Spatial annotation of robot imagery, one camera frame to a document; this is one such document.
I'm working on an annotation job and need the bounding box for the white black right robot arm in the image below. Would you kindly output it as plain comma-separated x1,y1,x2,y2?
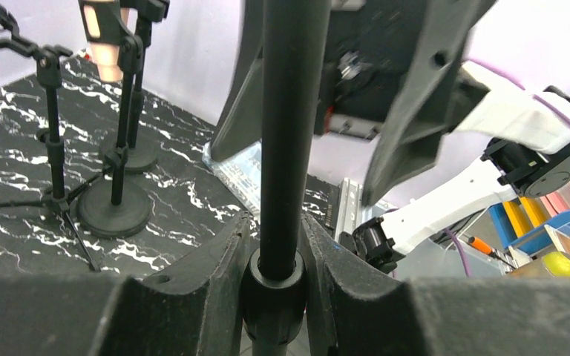
210,1,570,272

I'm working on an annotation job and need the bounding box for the clear plastic parts box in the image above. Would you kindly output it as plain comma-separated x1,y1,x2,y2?
202,141,262,222

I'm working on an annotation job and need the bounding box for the black tripod shock-mount stand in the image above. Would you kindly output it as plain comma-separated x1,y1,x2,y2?
0,0,103,274

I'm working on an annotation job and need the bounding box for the black round-base stand right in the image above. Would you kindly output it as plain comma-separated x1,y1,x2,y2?
120,1,169,174

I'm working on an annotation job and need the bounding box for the black round-base stand middle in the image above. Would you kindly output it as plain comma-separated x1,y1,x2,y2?
76,26,152,239

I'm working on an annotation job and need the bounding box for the beige microphone middle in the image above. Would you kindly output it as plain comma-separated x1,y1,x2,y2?
79,1,130,82

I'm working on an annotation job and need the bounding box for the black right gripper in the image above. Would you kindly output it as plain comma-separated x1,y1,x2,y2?
210,0,494,206

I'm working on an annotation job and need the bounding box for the black round-base microphone stand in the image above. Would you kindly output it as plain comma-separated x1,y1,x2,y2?
241,1,331,355

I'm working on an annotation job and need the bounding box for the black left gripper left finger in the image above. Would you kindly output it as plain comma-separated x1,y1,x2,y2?
86,212,251,355

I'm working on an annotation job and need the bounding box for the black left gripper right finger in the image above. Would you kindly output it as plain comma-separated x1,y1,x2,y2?
299,215,570,355

